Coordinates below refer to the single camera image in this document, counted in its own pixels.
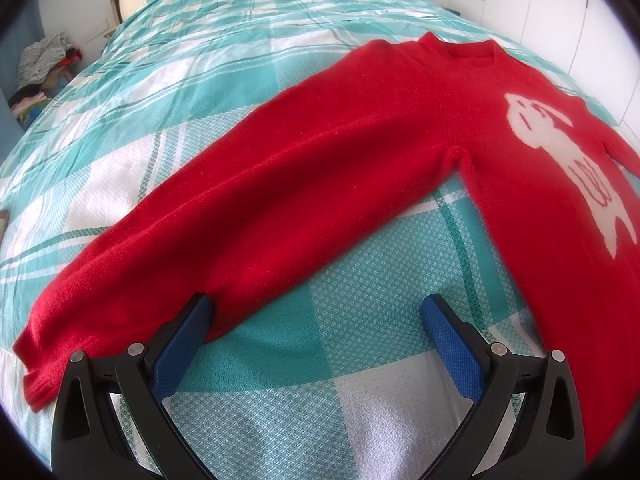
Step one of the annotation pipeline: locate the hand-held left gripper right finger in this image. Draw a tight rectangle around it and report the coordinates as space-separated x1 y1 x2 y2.
421 294 587 480

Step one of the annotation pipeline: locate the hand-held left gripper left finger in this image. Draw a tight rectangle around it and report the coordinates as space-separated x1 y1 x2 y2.
51 293 215 480

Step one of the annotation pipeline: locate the red sweater with white print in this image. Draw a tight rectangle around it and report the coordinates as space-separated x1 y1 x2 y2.
12 31 640 467

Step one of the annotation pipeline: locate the pile of clothes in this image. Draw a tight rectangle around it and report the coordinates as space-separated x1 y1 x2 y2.
8 31 83 128

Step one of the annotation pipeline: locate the teal checked bed cover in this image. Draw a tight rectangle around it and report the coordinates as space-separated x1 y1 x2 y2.
0 0 621 480

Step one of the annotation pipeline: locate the white wardrobe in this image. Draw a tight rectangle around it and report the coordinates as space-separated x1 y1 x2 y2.
445 0 640 128

